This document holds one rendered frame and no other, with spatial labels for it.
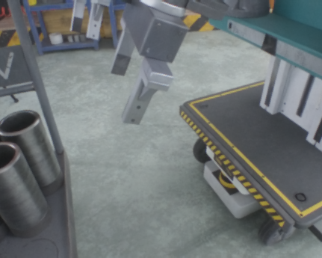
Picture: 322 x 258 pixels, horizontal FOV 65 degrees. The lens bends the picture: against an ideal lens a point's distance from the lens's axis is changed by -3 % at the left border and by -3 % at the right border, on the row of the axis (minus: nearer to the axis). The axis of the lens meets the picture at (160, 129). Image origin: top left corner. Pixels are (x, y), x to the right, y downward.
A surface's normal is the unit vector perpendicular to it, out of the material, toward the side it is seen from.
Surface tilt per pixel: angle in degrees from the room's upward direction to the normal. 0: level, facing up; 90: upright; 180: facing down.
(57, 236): 0
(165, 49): 97
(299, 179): 0
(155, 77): 97
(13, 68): 82
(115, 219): 0
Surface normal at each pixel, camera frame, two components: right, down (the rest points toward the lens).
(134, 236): -0.04, -0.78
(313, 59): -0.91, 0.28
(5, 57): 0.31, 0.47
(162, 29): 0.26, 0.68
